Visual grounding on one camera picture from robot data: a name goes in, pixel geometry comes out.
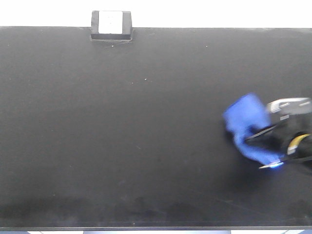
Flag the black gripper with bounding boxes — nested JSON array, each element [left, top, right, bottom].
[[270, 113, 312, 151]]

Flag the blue microfiber cloth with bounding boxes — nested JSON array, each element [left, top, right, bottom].
[[223, 93, 284, 168]]

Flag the black countertop socket box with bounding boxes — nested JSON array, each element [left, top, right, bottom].
[[90, 11, 133, 41]]

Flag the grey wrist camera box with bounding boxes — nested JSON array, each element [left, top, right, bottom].
[[267, 97, 312, 116]]

